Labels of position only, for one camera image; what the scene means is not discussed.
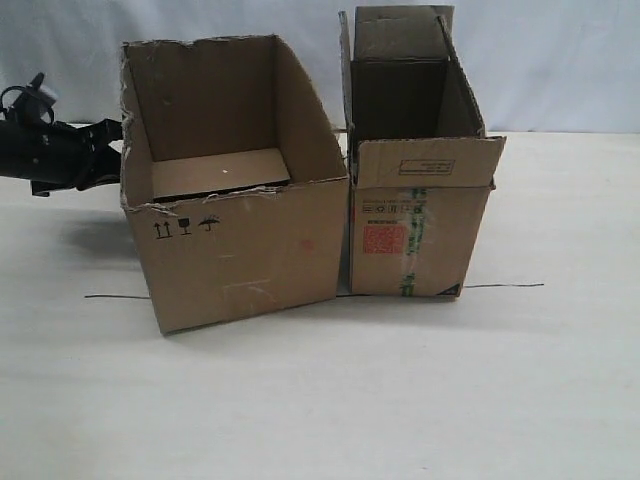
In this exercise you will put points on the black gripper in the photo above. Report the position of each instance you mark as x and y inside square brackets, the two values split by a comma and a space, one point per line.
[64, 158]

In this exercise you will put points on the wide torn cardboard box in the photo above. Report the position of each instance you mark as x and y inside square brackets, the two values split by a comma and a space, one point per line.
[232, 181]

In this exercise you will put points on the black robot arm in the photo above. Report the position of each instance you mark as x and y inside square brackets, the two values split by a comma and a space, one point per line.
[17, 147]

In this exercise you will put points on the tall taped cardboard box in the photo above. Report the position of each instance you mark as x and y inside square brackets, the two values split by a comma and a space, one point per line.
[420, 161]

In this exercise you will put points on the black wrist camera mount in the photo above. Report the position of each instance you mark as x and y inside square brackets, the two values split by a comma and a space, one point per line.
[33, 105]

